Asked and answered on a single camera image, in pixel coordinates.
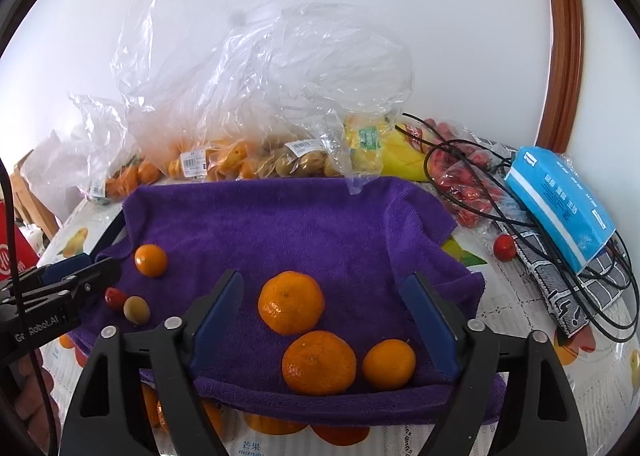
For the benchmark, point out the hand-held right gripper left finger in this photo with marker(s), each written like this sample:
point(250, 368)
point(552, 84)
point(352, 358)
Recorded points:
point(215, 326)

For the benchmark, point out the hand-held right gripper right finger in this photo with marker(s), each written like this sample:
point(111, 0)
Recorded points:
point(432, 326)

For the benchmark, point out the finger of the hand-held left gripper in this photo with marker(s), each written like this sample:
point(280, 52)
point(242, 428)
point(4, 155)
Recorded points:
point(65, 270)
point(95, 281)

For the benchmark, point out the red cherry tomato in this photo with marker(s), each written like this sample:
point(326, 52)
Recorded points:
point(504, 247)
point(115, 297)

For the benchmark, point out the greenish longan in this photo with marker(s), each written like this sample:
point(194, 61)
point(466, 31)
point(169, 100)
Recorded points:
point(136, 310)

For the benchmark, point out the black tray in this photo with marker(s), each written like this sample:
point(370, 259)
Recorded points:
point(112, 233)

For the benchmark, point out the small mandarin orange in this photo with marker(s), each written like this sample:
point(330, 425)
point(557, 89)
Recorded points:
point(152, 406)
point(150, 260)
point(389, 364)

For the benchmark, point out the purple towel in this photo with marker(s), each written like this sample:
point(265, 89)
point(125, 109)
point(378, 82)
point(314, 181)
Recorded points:
point(310, 236)

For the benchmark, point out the person's left hand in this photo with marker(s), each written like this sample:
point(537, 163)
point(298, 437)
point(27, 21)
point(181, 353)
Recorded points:
point(35, 401)

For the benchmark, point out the red paper shopping bag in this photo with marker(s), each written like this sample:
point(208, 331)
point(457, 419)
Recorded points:
point(17, 256)

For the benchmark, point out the clear bag of mandarins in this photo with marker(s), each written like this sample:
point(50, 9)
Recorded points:
point(120, 181)

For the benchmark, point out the white plastic bag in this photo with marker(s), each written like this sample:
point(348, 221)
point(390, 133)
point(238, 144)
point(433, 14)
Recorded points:
point(55, 161)

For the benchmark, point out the clear bag of red tomatoes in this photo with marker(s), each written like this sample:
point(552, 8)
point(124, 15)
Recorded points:
point(465, 191)

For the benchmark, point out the grey checked cloth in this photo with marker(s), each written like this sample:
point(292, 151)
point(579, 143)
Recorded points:
point(570, 296)

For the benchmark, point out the yellow packet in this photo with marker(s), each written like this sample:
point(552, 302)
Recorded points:
point(395, 156)

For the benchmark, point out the blue tissue pack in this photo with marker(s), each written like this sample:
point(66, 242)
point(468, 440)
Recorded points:
point(560, 206)

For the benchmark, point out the clear bag of longans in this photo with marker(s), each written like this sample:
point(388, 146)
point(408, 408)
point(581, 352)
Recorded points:
point(300, 161)

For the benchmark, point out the large clear bag of oranges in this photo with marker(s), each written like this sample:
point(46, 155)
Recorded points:
point(210, 86)

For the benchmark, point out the brown wooden door frame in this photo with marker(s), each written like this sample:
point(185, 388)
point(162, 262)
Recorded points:
point(562, 36)

